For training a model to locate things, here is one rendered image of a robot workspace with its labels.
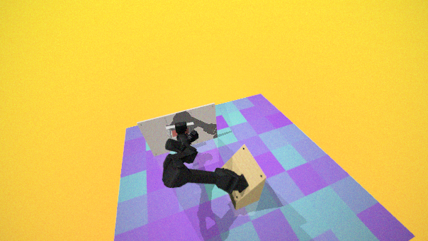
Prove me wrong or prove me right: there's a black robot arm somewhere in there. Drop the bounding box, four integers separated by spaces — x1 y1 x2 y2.
162 130 249 194

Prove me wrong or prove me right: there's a white picture frame with red picture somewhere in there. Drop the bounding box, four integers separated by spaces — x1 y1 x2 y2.
166 122 194 140

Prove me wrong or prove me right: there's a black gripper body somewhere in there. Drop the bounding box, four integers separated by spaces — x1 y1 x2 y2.
175 121 189 142

